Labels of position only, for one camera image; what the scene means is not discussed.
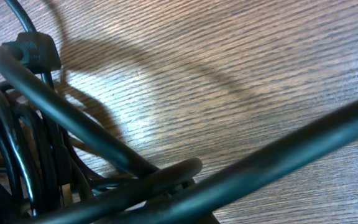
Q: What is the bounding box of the black cable bundle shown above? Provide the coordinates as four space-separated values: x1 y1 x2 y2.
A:
0 0 358 224

